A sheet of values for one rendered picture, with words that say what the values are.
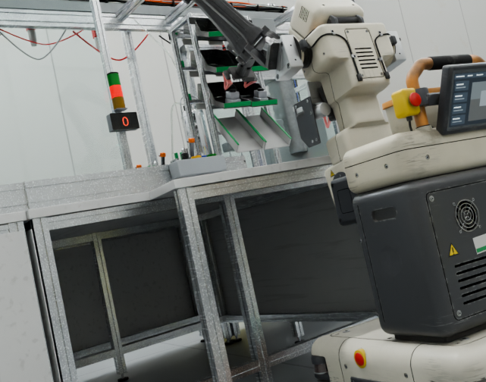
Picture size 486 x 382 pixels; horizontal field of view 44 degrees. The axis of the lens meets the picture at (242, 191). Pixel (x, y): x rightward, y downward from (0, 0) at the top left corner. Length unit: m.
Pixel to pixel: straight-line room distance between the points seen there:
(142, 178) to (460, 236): 1.14
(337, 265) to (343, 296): 0.15
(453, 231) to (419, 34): 7.51
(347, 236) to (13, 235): 1.58
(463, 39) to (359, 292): 7.06
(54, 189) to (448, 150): 1.23
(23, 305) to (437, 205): 1.22
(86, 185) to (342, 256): 1.36
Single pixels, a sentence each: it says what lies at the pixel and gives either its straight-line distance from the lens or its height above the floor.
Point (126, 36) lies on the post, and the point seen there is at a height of 1.97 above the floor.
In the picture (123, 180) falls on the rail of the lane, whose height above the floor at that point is 0.92.
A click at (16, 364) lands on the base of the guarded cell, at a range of 1.97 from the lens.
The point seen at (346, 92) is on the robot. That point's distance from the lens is 1.97.
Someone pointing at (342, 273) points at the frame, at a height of 0.36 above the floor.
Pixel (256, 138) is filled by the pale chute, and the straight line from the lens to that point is 2.67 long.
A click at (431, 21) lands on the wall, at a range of 9.27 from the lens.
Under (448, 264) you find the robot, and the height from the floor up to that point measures 0.47.
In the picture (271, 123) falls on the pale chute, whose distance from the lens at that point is 2.83.
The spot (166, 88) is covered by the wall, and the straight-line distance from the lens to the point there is 6.64.
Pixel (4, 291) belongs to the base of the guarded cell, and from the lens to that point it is 1.95.
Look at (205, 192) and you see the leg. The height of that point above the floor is 0.80.
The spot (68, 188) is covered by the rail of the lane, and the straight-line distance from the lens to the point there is 2.11.
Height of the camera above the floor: 0.65
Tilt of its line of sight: 4 degrees up
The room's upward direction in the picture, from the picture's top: 12 degrees counter-clockwise
